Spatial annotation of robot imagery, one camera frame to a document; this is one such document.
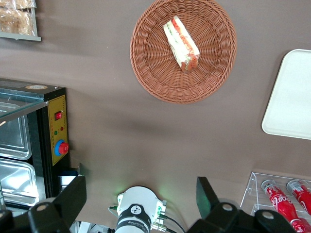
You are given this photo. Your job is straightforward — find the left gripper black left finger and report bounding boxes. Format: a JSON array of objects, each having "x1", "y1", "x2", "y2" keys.
[{"x1": 28, "y1": 176, "x2": 87, "y2": 233}]

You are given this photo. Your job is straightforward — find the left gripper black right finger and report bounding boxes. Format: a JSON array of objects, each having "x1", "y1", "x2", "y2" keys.
[{"x1": 187, "y1": 176, "x2": 256, "y2": 233}]

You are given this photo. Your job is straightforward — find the triangle sandwich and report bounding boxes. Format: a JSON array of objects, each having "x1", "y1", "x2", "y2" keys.
[{"x1": 163, "y1": 16, "x2": 201, "y2": 73}]

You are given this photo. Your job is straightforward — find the cream plastic serving tray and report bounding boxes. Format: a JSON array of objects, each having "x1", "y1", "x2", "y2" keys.
[{"x1": 261, "y1": 49, "x2": 311, "y2": 141}]

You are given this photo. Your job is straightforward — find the round brown wicker basket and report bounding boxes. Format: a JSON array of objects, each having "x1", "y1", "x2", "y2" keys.
[{"x1": 130, "y1": 0, "x2": 238, "y2": 104}]

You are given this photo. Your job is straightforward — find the clear acrylic bottle rack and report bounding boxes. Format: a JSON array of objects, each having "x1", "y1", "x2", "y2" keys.
[{"x1": 240, "y1": 171, "x2": 311, "y2": 233}]

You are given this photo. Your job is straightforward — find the steel food pan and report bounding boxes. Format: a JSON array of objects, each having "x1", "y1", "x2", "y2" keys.
[
  {"x1": 0, "y1": 158, "x2": 40, "y2": 207},
  {"x1": 0, "y1": 101, "x2": 32, "y2": 160}
]

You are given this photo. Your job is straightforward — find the red cola bottle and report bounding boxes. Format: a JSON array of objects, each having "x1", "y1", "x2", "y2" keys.
[
  {"x1": 286, "y1": 179, "x2": 311, "y2": 216},
  {"x1": 261, "y1": 179, "x2": 306, "y2": 233}
]

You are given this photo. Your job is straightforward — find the black food warmer display case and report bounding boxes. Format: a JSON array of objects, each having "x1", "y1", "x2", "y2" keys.
[{"x1": 0, "y1": 77, "x2": 86, "y2": 216}]

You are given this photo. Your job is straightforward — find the clear bag of pastry snacks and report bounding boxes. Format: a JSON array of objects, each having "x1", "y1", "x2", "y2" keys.
[
  {"x1": 0, "y1": 0, "x2": 36, "y2": 10},
  {"x1": 0, "y1": 9, "x2": 34, "y2": 36}
]

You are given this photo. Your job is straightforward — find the grey wire snack tray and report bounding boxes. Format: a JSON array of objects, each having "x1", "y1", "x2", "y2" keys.
[{"x1": 0, "y1": 0, "x2": 42, "y2": 41}]

